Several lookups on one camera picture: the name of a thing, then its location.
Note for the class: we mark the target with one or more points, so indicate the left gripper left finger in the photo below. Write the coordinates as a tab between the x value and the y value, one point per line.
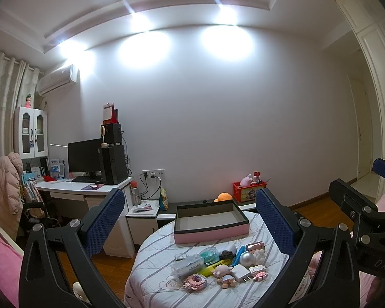
43	282

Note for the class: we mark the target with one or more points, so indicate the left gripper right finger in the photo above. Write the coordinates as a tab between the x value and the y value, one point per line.
336	281

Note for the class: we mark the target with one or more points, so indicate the pink block toy car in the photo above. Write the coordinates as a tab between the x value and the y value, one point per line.
258	273

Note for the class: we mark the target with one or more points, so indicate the rose gold cylinder jar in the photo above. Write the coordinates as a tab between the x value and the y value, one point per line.
255	246

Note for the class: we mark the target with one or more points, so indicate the white power adapter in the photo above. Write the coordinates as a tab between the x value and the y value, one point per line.
241	273

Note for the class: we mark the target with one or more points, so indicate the blue highlighter marker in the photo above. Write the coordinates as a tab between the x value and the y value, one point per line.
236	259

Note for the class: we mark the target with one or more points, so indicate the pink pig doll figurine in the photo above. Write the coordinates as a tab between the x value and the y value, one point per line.
223	275

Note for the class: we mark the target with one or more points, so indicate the teal capsule ball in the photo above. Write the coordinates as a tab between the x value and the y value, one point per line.
210	255

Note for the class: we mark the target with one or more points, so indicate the yellow highlighter marker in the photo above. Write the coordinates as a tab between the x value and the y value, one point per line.
208	270

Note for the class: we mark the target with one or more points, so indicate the pink building block donut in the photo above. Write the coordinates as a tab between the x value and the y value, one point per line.
195	282

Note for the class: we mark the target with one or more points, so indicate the clear plastic swab box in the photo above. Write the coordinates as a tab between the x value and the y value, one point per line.
181	269

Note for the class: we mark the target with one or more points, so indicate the white bunny figurine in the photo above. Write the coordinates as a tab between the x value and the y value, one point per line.
259	257

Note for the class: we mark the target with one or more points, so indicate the pink bed quilt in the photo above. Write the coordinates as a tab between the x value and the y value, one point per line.
10	268

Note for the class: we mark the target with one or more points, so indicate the pink down jacket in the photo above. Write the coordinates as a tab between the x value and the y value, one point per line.
11	205

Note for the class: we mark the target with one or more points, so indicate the black small clip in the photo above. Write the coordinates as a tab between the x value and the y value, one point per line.
226	254

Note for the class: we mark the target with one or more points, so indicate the pink plush toy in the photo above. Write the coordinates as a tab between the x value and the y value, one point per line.
246	181

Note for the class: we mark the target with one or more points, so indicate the red storage crate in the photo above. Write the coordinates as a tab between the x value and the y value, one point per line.
244	194

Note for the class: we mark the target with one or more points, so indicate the pink and black tray box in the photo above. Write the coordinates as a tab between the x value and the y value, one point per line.
210	221

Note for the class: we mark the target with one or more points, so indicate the orange octopus plush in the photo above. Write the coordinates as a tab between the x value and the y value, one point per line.
223	197

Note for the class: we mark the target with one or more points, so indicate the low white tv cabinet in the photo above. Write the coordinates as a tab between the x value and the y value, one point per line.
144	223

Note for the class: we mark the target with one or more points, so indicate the red cap water bottle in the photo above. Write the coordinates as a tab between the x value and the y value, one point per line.
135	193

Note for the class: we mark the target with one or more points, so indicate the black computer monitor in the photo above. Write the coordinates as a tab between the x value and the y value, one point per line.
83	156

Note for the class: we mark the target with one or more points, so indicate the black computer tower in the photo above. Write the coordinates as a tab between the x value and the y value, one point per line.
113	164

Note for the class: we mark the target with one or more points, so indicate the snack bag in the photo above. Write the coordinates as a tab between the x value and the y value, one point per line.
163	200

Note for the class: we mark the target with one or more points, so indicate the black speaker box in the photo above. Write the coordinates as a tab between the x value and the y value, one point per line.
111	134

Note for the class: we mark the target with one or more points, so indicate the small pink doll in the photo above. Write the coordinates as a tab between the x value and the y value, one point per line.
28	101

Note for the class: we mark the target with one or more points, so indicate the red desk calendar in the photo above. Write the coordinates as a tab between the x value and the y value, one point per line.
110	114

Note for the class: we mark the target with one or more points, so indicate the beige curtain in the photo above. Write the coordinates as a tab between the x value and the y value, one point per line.
17	80

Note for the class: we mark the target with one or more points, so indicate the white air conditioner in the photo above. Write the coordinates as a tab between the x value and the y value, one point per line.
61	77

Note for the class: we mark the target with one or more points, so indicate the white wall cabinet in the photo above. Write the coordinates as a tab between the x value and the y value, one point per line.
30	133

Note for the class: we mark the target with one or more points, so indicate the wall power strip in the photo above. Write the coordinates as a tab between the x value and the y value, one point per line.
154	173

